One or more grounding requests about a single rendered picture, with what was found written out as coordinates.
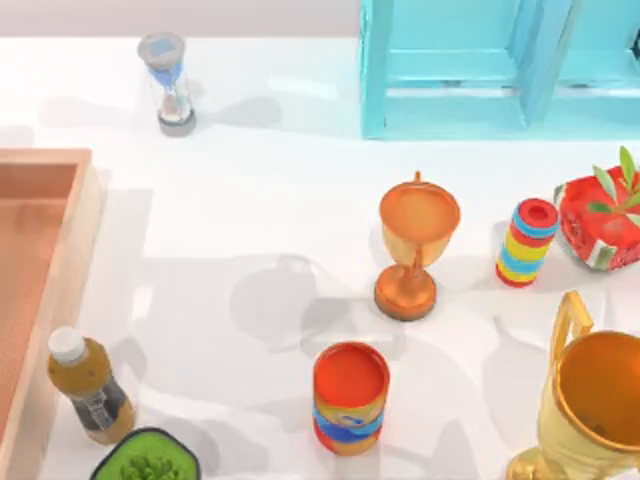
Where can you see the bronze trophy cup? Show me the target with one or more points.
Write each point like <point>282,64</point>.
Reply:
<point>418,220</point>

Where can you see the orange and blue can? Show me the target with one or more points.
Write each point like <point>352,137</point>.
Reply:
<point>350,400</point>

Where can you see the stack of coloured rings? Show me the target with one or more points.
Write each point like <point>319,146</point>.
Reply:
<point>525,245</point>

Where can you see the light blue rack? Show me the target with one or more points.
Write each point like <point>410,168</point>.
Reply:
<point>450,70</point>

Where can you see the grey and blue hourglass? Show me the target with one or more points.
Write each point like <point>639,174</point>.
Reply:
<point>169,80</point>

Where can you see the amber bottle with white cap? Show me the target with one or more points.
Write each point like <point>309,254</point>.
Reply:
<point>90,385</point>

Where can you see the red plant pot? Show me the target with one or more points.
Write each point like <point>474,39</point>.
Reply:
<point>595,225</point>

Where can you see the black pot with green plant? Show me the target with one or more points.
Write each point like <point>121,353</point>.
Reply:
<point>147,457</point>

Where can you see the shallow salmon-coloured box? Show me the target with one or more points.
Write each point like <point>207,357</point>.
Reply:
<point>35,260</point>

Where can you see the large gold trophy cup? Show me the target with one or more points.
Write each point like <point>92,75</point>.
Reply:
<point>585,400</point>

